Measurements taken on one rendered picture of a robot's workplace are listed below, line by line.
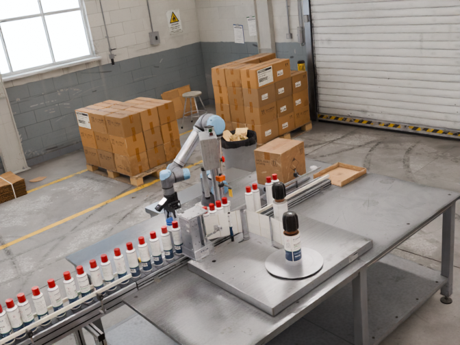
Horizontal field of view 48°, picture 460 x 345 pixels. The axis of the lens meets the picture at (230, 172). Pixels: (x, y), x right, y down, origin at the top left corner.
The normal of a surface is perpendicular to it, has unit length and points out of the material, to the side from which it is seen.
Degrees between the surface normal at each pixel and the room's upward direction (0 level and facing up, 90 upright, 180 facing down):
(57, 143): 90
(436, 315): 0
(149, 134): 88
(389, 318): 1
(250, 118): 89
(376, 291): 1
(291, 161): 90
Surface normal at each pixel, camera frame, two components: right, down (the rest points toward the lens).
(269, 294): -0.12, -0.93
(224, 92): -0.66, 0.33
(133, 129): 0.72, 0.18
